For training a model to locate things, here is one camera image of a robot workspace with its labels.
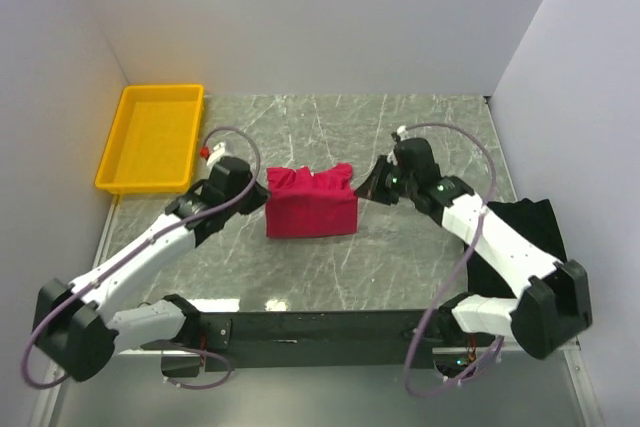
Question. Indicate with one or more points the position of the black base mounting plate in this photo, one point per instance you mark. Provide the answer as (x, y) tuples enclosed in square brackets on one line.
[(303, 339)]

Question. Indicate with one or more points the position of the red t shirt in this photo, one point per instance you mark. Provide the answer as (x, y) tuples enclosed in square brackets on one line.
[(306, 204)]

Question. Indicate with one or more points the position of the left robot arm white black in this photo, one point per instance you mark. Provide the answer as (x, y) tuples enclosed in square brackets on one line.
[(80, 325)]

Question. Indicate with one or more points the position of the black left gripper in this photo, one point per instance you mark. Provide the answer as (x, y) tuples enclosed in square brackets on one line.
[(259, 196)]

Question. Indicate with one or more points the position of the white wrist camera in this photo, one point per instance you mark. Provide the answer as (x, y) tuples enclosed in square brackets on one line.
[(400, 134), (213, 154)]

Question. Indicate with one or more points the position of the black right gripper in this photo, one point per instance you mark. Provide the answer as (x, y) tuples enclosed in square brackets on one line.
[(372, 189)]

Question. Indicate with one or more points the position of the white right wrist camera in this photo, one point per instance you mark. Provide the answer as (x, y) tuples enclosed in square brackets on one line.
[(400, 134)]

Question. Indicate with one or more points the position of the yellow plastic tray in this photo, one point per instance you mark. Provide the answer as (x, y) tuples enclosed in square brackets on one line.
[(153, 140)]

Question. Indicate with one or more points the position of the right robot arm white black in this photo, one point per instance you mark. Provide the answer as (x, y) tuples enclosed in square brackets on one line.
[(550, 300)]

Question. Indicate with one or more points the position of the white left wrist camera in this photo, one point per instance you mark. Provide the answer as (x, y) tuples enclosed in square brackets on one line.
[(213, 154)]

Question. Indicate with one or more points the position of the folded black t shirt stack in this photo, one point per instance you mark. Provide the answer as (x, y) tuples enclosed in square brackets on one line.
[(533, 220)]

